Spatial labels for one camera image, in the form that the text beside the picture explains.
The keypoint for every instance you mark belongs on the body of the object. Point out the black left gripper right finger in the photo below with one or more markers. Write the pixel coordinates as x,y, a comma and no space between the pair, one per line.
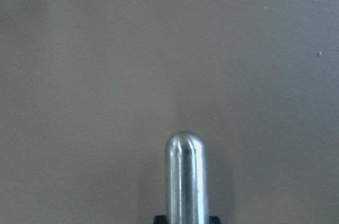
214,220

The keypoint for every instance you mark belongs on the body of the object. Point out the steel muddler black tip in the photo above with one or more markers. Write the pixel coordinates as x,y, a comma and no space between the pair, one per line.
186,179

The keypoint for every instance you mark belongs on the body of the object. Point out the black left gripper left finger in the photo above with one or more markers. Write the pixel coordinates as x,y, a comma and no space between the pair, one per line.
160,219

